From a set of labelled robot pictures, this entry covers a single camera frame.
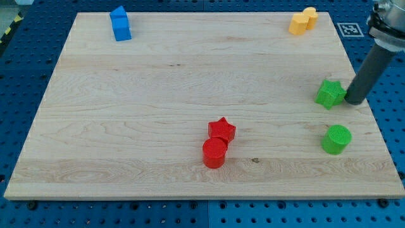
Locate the red cylinder block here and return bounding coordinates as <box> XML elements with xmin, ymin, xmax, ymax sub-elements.
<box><xmin>202</xmin><ymin>137</ymin><xmax>228</xmax><ymax>168</ymax></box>

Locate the yellow pentagon block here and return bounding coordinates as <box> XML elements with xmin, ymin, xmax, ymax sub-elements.
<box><xmin>288</xmin><ymin>13</ymin><xmax>309</xmax><ymax>35</ymax></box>

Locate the blue cube block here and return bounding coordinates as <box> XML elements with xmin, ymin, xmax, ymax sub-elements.
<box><xmin>112</xmin><ymin>18</ymin><xmax>132</xmax><ymax>41</ymax></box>

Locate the yellow cylinder block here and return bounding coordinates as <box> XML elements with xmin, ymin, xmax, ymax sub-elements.
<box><xmin>302</xmin><ymin>7</ymin><xmax>318</xmax><ymax>30</ymax></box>

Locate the green star block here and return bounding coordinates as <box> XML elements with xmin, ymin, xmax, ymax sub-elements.
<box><xmin>315</xmin><ymin>80</ymin><xmax>346</xmax><ymax>110</ymax></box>

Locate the grey pusher rod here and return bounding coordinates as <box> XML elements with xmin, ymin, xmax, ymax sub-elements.
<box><xmin>344</xmin><ymin>44</ymin><xmax>397</xmax><ymax>105</ymax></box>

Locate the wooden board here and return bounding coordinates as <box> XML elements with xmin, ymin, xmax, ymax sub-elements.
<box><xmin>4</xmin><ymin>12</ymin><xmax>404</xmax><ymax>201</ymax></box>

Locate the red star block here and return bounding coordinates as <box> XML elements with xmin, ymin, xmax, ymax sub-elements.
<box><xmin>208</xmin><ymin>117</ymin><xmax>237</xmax><ymax>145</ymax></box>

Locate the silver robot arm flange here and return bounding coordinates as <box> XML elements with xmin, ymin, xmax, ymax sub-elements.
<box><xmin>366</xmin><ymin>0</ymin><xmax>404</xmax><ymax>52</ymax></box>

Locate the green cylinder block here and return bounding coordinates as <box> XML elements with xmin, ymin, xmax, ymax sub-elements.
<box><xmin>321</xmin><ymin>125</ymin><xmax>352</xmax><ymax>155</ymax></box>

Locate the white fiducial marker tag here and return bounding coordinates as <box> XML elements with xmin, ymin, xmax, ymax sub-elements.
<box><xmin>337</xmin><ymin>22</ymin><xmax>364</xmax><ymax>37</ymax></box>

